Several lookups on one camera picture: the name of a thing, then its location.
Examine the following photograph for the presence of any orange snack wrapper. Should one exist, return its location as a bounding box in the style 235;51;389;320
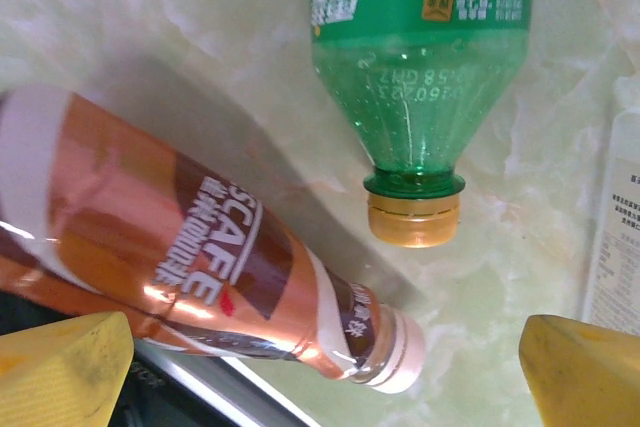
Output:
0;85;427;395

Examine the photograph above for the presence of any white printed carton box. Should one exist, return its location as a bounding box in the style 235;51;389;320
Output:
582;106;640;336

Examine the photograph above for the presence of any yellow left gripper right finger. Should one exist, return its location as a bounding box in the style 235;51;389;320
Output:
518;314;640;427

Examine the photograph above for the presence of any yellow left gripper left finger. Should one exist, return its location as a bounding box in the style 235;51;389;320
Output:
0;310;135;427

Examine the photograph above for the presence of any green soda bottle gold cap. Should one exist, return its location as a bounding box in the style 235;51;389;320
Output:
307;0;539;249

